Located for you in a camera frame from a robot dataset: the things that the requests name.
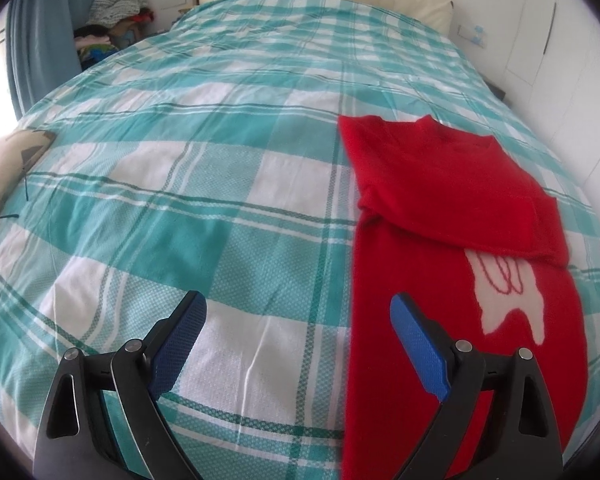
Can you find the pile of clothes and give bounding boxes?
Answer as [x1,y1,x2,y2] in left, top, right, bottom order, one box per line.
[73,0,155,70]

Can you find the patterned beige pillow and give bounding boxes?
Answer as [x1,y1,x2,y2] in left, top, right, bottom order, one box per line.
[0,129,57,213]

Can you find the blue curtain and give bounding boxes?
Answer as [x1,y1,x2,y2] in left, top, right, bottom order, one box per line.
[5,0,93,118]

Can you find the white wall socket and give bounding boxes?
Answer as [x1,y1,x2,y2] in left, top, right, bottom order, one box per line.
[457,24,486,49]

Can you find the red knitted sweater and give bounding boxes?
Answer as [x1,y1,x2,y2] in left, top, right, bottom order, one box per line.
[338,116,588,479]

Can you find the white wardrobe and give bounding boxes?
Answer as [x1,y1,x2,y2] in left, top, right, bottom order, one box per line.
[502,0,600,196]

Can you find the teal plaid bed sheet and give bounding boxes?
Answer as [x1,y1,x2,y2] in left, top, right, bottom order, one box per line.
[0,0,600,479]

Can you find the dark nightstand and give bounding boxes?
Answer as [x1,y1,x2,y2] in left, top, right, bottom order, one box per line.
[481,75,509,105]

